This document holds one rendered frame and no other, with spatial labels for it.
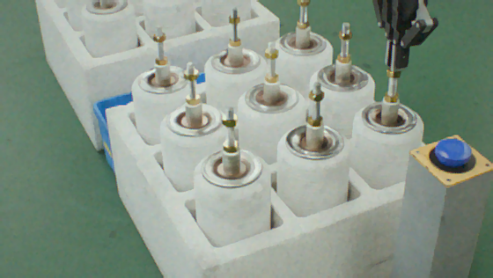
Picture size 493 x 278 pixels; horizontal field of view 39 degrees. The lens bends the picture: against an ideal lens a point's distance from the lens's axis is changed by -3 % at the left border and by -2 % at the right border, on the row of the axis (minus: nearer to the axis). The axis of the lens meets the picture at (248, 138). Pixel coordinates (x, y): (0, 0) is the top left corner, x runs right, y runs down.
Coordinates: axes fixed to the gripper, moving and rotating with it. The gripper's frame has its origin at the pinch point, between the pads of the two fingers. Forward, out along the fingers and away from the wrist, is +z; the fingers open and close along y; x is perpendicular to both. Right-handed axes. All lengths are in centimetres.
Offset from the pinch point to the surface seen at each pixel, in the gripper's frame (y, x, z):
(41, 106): -62, -43, 35
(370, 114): -1.3, -2.5, 9.6
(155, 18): -49, -20, 13
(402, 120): 1.4, 1.1, 9.7
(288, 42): -24.4, -4.6, 9.6
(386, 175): 4.3, -2.4, 16.0
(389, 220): 8.1, -3.6, 20.6
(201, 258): 8.7, -30.2, 16.9
